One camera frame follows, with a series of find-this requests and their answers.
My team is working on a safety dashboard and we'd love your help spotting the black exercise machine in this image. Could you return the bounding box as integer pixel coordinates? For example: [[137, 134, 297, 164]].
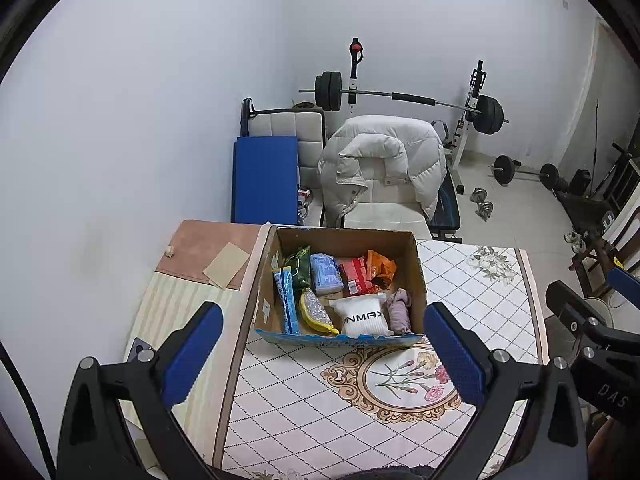
[[590, 142, 640, 201]]

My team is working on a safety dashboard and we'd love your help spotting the person's dark fleece clothing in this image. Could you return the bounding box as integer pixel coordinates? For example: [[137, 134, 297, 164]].
[[345, 465, 436, 480]]

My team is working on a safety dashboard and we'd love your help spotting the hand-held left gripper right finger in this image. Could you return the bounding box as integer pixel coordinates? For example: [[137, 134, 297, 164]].
[[423, 301, 588, 480]]

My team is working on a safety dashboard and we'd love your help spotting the white barbell rack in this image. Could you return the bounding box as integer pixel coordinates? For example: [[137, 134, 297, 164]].
[[345, 37, 488, 171]]

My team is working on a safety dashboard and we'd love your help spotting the barbell with black plates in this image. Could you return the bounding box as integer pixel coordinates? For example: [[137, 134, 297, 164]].
[[299, 71, 510, 136]]

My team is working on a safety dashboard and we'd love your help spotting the white padded chair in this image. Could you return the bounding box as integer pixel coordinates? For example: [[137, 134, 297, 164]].
[[241, 98, 326, 226], [322, 120, 433, 241]]

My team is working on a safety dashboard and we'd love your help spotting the white printed pouch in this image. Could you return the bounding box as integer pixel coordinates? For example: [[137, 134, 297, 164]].
[[327, 294, 393, 338]]

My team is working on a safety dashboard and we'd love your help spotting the blue tissue pack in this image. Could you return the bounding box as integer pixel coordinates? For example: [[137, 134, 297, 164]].
[[310, 253, 345, 296]]

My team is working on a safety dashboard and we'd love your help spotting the red snack packet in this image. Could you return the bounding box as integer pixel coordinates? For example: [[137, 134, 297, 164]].
[[337, 257, 373, 297]]

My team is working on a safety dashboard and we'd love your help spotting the black weight bench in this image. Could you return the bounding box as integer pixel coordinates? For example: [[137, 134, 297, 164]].
[[430, 120, 463, 243]]

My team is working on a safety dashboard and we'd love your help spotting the orange snack packet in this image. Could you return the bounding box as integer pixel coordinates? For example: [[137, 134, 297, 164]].
[[366, 250, 397, 291]]

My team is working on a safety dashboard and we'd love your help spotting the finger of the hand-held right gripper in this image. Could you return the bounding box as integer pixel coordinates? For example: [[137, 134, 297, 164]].
[[606, 266, 640, 311], [545, 280, 613, 361]]

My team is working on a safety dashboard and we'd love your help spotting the white puffer jacket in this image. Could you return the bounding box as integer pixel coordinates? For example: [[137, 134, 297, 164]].
[[318, 115, 447, 228]]

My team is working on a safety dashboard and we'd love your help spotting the yellow silver scrub sponge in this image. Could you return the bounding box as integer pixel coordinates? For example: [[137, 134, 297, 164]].
[[298, 288, 340, 336]]

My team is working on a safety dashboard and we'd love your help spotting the long blue packet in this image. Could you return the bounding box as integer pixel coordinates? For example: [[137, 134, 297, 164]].
[[272, 266, 302, 336]]

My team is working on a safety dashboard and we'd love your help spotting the beige paper patch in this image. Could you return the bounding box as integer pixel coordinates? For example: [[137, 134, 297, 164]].
[[202, 241, 250, 290]]

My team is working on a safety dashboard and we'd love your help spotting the short barbell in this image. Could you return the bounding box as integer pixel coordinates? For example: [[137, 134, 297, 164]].
[[489, 155, 561, 191]]

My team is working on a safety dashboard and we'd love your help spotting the person's right forearm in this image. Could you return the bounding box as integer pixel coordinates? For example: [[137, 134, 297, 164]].
[[587, 415, 632, 480]]

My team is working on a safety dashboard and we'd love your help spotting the purple grey cloth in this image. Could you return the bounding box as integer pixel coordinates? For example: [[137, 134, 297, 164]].
[[386, 288, 414, 336]]

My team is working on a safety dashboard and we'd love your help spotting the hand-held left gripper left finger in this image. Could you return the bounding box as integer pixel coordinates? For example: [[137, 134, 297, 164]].
[[56, 301, 225, 480]]

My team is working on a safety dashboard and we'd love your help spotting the cardboard box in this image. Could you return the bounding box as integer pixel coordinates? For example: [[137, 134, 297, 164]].
[[254, 226, 428, 351]]

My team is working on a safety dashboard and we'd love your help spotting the beige striped table cover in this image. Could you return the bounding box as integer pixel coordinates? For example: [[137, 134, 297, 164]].
[[122, 219, 266, 431]]

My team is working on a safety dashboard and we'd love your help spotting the dark wooden chair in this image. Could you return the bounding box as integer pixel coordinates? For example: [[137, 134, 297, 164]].
[[570, 200, 640, 301]]

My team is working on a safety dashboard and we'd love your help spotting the green snack packet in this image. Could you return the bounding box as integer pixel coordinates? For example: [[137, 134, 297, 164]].
[[285, 245, 313, 301]]

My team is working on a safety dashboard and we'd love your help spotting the blue folded mat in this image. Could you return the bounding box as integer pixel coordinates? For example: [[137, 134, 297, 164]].
[[231, 136, 301, 226]]

